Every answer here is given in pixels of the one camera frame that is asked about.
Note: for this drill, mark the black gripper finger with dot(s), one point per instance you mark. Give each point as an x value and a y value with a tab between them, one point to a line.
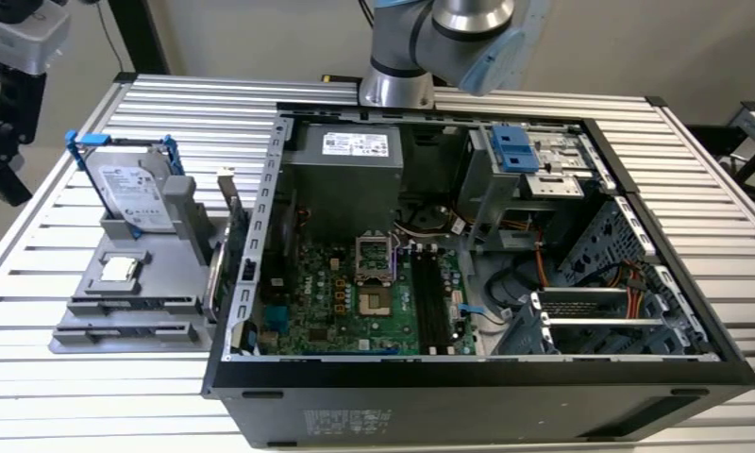
19	104

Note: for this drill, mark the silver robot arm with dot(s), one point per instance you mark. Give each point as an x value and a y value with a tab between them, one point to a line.
403	38

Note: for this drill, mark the black RAM slot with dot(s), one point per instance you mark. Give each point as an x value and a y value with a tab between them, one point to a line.
428	302
435	302
442	302
422	302

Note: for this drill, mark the blue disk carrier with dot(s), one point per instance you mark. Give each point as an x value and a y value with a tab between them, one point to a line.
91	140

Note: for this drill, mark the silver CPU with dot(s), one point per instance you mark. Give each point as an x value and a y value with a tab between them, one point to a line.
120	269

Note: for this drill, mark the grey parts rack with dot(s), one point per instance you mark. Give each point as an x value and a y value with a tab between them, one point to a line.
176	269

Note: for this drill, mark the green graphics card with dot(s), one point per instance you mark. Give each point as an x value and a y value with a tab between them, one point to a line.
236	226

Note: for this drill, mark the grey power supply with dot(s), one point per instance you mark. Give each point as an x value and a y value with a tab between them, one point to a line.
346	193

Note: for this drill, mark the white board connector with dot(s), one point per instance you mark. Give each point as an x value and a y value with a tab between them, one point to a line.
335	262

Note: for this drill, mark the green motherboard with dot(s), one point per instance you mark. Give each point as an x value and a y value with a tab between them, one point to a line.
318	288

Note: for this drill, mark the CPU socket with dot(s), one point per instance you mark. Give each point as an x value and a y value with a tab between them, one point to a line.
375	306

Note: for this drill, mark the silver drive cage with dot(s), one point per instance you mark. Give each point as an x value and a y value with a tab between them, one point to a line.
484	198

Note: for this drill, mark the blue drive latch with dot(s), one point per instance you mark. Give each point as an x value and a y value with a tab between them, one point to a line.
510	139
519	162

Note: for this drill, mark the black PC case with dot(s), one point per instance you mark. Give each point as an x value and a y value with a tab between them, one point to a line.
478	410

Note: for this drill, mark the metal disk bay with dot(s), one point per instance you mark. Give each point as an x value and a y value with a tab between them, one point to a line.
605	322

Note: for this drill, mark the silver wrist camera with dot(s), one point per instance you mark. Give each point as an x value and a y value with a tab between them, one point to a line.
19	42

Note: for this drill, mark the black post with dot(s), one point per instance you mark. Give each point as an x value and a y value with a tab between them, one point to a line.
148	38

